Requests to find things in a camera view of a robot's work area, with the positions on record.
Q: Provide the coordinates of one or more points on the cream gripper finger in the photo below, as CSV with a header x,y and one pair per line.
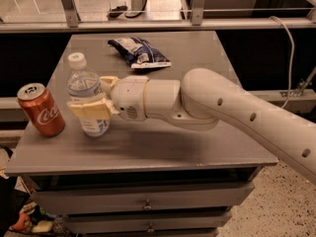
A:
x,y
107,83
100,109

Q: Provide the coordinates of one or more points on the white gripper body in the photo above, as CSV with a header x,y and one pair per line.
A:
x,y
128,97

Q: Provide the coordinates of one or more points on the clear plastic water bottle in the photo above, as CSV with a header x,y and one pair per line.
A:
x,y
82,83

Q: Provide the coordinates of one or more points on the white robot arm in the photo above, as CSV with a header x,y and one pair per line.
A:
x,y
198,102

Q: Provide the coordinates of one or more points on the red coke can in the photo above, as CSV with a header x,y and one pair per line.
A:
x,y
41,109

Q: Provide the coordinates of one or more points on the blue white chip bag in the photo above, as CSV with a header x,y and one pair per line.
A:
x,y
140,53

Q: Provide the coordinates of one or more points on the grey drawer cabinet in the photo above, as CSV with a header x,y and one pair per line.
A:
x,y
134,154

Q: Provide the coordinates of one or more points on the grey drawer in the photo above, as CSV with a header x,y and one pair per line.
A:
x,y
143,198
147,222

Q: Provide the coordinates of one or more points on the top grey drawer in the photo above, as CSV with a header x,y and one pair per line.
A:
x,y
143,198

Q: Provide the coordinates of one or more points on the orange object on floor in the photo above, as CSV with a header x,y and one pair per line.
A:
x,y
22,223

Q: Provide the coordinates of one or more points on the metal support post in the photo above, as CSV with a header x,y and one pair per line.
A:
x,y
71,15

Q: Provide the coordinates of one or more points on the metal window rail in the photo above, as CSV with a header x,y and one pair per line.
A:
x,y
138,26

